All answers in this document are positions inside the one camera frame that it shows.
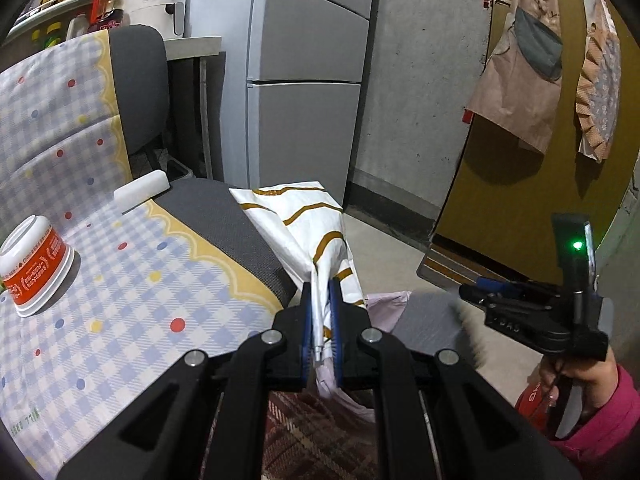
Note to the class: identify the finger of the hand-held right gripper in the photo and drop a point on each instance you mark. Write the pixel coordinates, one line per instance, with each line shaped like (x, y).
(515, 320)
(505, 285)

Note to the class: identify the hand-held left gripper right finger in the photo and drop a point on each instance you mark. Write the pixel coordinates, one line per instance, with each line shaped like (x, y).
(336, 340)

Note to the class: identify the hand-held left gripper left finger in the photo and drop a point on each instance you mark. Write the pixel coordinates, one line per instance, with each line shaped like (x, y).
(307, 340)

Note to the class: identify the pink plastic bag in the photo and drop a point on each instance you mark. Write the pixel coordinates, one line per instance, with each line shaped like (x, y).
(385, 305)

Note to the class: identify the white brown-striped paper bag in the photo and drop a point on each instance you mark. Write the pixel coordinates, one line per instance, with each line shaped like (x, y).
(300, 230)

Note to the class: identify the person's pink-sleeved right forearm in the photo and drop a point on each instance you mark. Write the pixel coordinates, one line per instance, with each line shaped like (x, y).
(615, 435)

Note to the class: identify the person's right hand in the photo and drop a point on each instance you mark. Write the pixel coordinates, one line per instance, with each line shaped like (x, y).
(597, 375)

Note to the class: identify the red printed packet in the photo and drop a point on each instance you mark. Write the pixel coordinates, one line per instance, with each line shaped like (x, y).
(530, 400)

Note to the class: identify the person's plaid trouser legs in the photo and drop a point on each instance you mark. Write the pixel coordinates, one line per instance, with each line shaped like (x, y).
(310, 440)

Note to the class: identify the yellow wooden door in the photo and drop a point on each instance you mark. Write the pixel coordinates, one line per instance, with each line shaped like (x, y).
(500, 185)

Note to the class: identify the grey office chair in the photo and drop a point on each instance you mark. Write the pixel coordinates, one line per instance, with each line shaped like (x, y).
(225, 220)

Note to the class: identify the checkered dotted cloth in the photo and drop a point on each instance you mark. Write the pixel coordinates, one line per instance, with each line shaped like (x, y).
(125, 285)

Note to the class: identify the beige apron with grey pocket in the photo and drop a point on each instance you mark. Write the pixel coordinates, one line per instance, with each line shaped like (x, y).
(520, 85)

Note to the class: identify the white foam block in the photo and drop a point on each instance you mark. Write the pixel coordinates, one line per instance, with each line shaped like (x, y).
(142, 187)

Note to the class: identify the grey refrigerator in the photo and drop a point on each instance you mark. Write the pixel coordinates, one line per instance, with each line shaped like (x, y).
(300, 60)

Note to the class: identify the white and red paper bowl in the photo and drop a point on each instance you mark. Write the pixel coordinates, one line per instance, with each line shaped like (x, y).
(35, 270)

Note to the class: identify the white side table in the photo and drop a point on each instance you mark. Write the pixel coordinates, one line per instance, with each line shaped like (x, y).
(195, 46)

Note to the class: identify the white air fryer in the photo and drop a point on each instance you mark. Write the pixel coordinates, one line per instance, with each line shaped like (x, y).
(155, 0)

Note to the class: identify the white jug with red cap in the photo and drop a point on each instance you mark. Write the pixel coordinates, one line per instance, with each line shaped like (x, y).
(76, 26)

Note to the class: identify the large cooking oil bottle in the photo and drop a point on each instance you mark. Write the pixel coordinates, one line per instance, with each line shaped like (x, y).
(102, 2)

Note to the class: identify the green-label bottle with yellow cap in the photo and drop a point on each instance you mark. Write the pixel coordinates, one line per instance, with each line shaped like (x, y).
(52, 35)

